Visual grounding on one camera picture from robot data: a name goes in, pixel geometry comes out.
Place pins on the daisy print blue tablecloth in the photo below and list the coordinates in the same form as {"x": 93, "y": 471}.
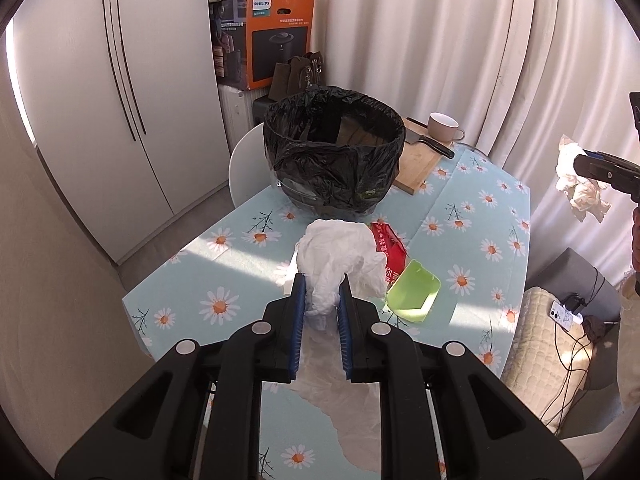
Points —
{"x": 468, "y": 224}

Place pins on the white radiator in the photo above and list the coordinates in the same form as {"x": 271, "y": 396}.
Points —
{"x": 237, "y": 111}

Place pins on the red snack wrapper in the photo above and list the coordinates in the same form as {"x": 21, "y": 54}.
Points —
{"x": 389, "y": 243}

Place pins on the orange Philips appliance box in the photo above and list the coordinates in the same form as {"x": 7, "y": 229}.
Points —
{"x": 250, "y": 37}

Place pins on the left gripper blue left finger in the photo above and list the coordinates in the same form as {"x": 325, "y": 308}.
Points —
{"x": 297, "y": 304}

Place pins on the person right hand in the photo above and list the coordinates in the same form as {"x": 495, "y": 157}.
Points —
{"x": 635, "y": 240}

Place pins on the beige ceramic mug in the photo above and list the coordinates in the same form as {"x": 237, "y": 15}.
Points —
{"x": 444, "y": 128}

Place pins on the white wardrobe cabinet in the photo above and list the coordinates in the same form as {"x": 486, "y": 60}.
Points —
{"x": 122, "y": 99}

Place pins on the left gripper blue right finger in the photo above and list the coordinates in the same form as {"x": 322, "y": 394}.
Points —
{"x": 344, "y": 325}

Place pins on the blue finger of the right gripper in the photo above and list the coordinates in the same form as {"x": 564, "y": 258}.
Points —
{"x": 620, "y": 178}
{"x": 612, "y": 159}

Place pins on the cleaver with black handle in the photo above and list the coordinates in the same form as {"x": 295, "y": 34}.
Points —
{"x": 413, "y": 137}

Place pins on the cream sleeve right forearm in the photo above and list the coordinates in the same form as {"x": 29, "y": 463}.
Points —
{"x": 628, "y": 358}

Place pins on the cream quilted cushion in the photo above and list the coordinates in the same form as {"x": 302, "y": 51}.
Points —
{"x": 547, "y": 366}

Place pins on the black suitcase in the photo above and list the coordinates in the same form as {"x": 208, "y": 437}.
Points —
{"x": 260, "y": 107}

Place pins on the white curtain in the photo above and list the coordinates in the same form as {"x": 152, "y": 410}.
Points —
{"x": 519, "y": 75}

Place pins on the trash bin with black bag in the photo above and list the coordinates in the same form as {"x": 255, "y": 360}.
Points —
{"x": 333, "y": 151}

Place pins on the white round chair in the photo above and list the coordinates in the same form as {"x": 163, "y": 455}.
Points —
{"x": 249, "y": 171}

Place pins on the brown leather handbag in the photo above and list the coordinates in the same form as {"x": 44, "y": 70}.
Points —
{"x": 299, "y": 74}

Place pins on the white tissue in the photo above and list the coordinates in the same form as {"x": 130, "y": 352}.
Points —
{"x": 330, "y": 252}
{"x": 583, "y": 194}

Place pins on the bamboo cutting board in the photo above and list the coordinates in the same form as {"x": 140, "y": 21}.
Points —
{"x": 417, "y": 159}

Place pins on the white smartphone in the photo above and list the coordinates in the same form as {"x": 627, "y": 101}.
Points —
{"x": 564, "y": 317}

